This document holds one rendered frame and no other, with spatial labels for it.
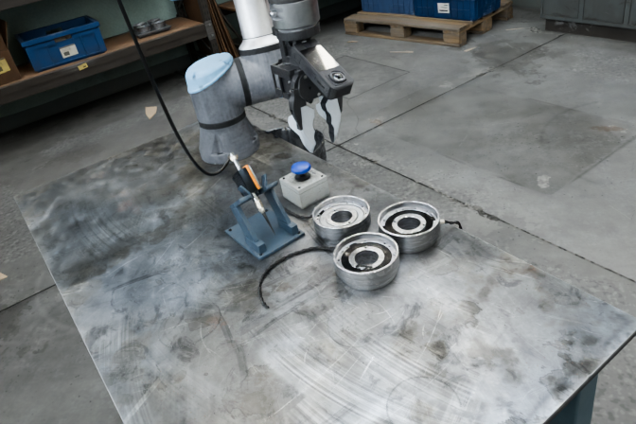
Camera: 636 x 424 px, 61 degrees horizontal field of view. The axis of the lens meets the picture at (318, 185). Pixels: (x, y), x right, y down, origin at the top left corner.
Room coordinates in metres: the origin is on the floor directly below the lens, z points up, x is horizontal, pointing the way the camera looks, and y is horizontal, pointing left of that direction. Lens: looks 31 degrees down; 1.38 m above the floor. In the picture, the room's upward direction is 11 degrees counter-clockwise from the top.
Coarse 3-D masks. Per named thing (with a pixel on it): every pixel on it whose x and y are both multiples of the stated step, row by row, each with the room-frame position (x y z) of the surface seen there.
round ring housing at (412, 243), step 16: (384, 208) 0.79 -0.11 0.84; (400, 208) 0.80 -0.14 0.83; (416, 208) 0.79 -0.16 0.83; (432, 208) 0.77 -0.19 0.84; (384, 224) 0.76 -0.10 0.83; (400, 224) 0.77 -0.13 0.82; (416, 224) 0.76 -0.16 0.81; (400, 240) 0.70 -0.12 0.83; (416, 240) 0.70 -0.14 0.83; (432, 240) 0.71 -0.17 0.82
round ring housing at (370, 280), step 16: (352, 240) 0.73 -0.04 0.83; (368, 240) 0.72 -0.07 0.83; (384, 240) 0.71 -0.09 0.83; (336, 256) 0.70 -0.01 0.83; (352, 256) 0.69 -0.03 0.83; (368, 256) 0.70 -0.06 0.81; (336, 272) 0.67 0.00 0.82; (352, 272) 0.64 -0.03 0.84; (368, 272) 0.63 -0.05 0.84; (384, 272) 0.63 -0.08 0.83; (352, 288) 0.65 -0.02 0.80; (368, 288) 0.64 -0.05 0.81
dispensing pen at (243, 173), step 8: (232, 152) 0.88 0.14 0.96; (232, 160) 0.87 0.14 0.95; (240, 168) 0.87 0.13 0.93; (232, 176) 0.87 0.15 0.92; (240, 176) 0.84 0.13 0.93; (248, 176) 0.85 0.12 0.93; (240, 184) 0.85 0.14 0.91; (248, 184) 0.84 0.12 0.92; (240, 192) 0.86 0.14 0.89; (256, 200) 0.83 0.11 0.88; (264, 216) 0.82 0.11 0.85
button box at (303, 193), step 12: (312, 168) 0.98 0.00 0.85; (288, 180) 0.95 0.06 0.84; (300, 180) 0.93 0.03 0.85; (312, 180) 0.93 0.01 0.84; (324, 180) 0.93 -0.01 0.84; (288, 192) 0.94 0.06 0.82; (300, 192) 0.90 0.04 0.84; (312, 192) 0.92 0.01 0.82; (324, 192) 0.93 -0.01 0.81; (300, 204) 0.90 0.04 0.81
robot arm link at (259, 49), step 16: (240, 0) 1.26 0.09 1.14; (256, 0) 1.25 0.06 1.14; (240, 16) 1.26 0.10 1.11; (256, 16) 1.24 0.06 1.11; (256, 32) 1.24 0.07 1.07; (272, 32) 1.25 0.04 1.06; (240, 48) 1.25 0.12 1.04; (256, 48) 1.22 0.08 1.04; (272, 48) 1.22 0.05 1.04; (256, 64) 1.22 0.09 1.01; (256, 80) 1.20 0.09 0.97; (272, 80) 1.21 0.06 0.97; (256, 96) 1.20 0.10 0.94; (272, 96) 1.22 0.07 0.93
